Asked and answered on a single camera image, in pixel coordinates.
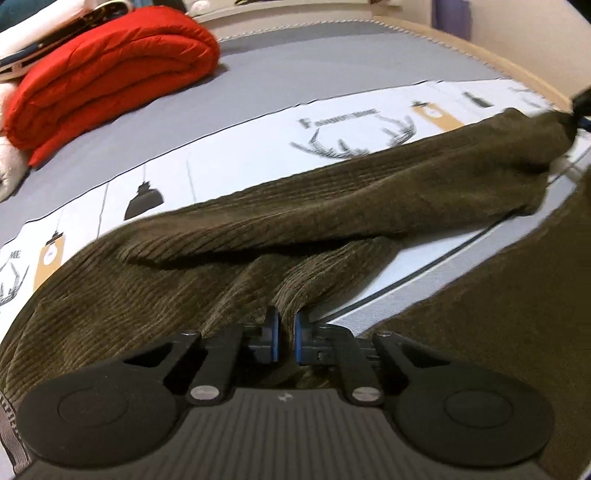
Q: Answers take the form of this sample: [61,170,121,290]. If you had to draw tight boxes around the navy patterned folded blanket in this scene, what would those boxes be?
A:
[0,0,131,77]

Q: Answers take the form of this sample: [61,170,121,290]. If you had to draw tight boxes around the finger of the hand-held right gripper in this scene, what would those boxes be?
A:
[571,87,591,132]

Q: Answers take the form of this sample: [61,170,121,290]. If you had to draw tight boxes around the purple rolled mat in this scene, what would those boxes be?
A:
[431,0,472,40]

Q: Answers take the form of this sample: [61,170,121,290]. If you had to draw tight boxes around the white pillow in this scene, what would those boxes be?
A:
[0,0,99,57]

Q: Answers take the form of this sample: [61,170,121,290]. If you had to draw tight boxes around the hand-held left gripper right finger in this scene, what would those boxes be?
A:
[294,312,447,407]

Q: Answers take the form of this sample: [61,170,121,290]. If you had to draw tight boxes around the wooden bed frame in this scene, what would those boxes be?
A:
[373,16,577,110]

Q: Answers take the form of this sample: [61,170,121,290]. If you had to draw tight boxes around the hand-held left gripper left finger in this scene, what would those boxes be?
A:
[124,305,282,407]

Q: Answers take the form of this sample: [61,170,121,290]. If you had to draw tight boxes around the cream folded fleece blanket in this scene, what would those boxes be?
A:
[0,83,34,204]

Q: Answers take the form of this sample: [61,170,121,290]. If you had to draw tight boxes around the olive corduroy pants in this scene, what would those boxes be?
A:
[0,107,591,480]

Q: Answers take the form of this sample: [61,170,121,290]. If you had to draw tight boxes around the red folded quilt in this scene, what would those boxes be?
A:
[4,8,221,169]

